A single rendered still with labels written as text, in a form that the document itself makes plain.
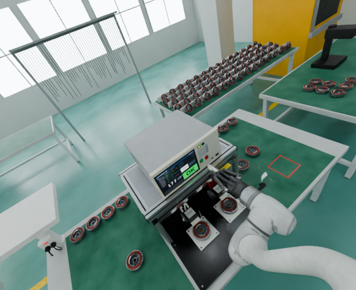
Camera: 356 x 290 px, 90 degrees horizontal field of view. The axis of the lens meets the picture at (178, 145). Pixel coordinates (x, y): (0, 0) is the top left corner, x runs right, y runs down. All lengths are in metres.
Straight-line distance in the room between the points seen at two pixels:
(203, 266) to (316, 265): 0.77
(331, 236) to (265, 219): 1.45
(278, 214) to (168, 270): 0.75
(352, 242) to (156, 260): 1.64
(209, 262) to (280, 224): 0.55
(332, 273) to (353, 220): 1.87
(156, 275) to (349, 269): 1.01
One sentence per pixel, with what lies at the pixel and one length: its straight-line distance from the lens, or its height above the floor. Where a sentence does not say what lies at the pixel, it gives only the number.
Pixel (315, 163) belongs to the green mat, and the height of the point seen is 0.75.
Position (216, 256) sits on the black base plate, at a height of 0.77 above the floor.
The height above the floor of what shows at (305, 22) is 0.96.
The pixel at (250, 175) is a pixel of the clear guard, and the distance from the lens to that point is 1.08.
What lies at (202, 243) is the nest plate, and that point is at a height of 0.78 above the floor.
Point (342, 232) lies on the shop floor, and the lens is 2.25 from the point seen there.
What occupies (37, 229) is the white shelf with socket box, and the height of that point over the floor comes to 1.21.
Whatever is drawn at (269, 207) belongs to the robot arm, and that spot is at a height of 1.23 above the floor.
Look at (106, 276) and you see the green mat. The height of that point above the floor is 0.75.
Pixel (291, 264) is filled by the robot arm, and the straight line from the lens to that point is 0.59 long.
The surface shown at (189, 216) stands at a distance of 1.15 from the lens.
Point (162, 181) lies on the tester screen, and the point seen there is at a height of 1.24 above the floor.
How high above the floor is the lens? 1.93
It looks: 40 degrees down
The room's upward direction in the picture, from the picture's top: 20 degrees counter-clockwise
